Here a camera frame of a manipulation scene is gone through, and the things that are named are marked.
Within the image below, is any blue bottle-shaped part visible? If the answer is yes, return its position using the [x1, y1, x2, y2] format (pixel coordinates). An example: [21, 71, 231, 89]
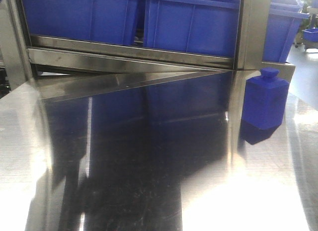
[241, 67, 289, 130]

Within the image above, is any large blue bin right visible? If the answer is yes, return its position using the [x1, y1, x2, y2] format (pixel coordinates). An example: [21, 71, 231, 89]
[143, 0, 310, 63]

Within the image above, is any large blue bin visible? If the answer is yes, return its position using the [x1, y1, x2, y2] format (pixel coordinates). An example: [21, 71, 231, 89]
[143, 0, 310, 63]
[22, 0, 142, 46]

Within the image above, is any large blue bin left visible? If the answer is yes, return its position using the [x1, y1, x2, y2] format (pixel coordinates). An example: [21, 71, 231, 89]
[22, 0, 142, 46]

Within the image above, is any tilted blue bin on top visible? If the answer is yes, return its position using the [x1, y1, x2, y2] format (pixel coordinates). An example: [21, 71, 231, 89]
[270, 0, 304, 11]

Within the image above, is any distant blue bin lower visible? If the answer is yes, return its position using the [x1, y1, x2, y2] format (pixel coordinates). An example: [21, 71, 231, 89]
[303, 28, 318, 42]

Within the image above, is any stainless steel shelf frame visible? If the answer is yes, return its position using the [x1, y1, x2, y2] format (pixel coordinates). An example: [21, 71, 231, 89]
[0, 0, 295, 99]

